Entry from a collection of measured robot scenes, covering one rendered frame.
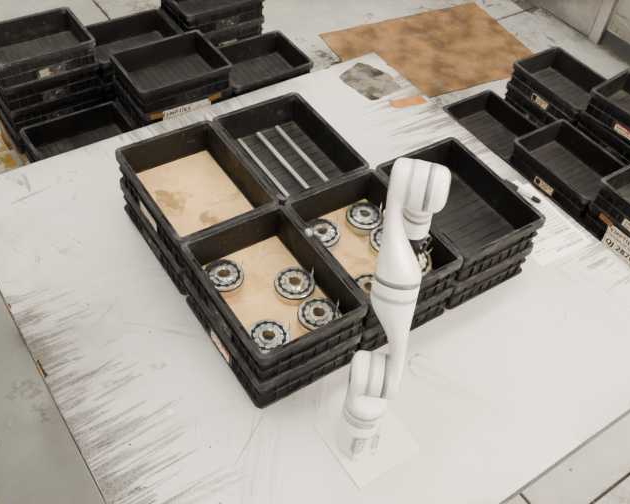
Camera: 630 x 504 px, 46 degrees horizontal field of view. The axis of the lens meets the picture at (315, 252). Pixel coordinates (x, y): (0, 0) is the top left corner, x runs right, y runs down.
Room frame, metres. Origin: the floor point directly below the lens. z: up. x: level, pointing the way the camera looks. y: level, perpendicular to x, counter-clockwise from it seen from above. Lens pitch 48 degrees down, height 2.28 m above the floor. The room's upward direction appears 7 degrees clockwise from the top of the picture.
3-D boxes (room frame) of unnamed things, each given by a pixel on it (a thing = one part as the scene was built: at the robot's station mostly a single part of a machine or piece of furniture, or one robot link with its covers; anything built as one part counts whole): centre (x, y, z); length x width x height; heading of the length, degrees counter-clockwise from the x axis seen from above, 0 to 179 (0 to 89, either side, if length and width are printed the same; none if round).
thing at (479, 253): (1.51, -0.37, 0.92); 0.40 x 0.30 x 0.02; 39
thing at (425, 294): (1.32, -0.14, 0.87); 0.40 x 0.30 x 0.11; 39
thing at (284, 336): (1.01, 0.08, 0.86); 0.10 x 0.10 x 0.01
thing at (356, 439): (0.85, -0.15, 0.79); 0.09 x 0.09 x 0.17; 28
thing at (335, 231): (1.36, -0.01, 0.86); 0.10 x 0.10 x 0.01
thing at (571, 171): (2.30, -0.96, 0.31); 0.40 x 0.30 x 0.34; 40
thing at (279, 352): (1.14, 0.09, 0.92); 0.40 x 0.30 x 0.02; 39
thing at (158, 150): (1.45, 0.35, 0.87); 0.40 x 0.30 x 0.11; 39
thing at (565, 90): (2.86, -1.01, 0.31); 0.40 x 0.30 x 0.34; 40
